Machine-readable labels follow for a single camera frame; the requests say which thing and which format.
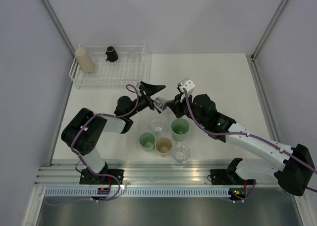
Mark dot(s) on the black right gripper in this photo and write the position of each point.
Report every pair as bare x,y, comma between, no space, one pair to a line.
176,105

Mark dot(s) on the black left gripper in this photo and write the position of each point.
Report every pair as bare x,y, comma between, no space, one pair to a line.
149,89

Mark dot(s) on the clear faceted glass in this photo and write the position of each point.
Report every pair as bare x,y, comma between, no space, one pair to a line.
133,52
157,125
180,153
160,103

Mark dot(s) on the tall green plastic cup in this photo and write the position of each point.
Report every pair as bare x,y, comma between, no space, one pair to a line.
179,127

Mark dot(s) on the short green plastic cup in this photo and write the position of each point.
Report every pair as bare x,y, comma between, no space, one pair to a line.
147,141

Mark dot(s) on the beige plastic cup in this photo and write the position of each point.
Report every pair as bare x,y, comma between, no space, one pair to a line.
84,60
163,146

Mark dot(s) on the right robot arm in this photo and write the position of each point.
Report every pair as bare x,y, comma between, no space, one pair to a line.
293,167

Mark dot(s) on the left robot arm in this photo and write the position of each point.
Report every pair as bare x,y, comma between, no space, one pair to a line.
83,132

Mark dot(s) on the black brown cup holder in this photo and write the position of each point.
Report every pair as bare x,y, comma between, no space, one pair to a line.
111,54

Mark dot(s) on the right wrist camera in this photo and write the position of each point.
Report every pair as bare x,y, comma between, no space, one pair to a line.
185,85

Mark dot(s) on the white wire dish rack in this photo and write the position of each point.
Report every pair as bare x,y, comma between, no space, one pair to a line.
106,74

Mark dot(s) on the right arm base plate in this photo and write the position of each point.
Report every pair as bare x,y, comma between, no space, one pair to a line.
220,177

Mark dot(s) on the white slotted cable duct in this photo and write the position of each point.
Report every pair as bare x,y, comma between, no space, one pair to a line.
138,192

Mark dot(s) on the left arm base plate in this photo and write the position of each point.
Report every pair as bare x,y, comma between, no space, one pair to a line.
87,178

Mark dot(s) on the left aluminium frame post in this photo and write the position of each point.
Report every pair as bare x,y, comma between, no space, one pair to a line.
58,25

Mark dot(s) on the aluminium frame post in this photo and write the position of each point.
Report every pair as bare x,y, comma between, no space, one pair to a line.
58,25
269,28

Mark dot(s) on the right aluminium frame post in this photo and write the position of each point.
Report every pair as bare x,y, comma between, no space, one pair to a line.
269,28

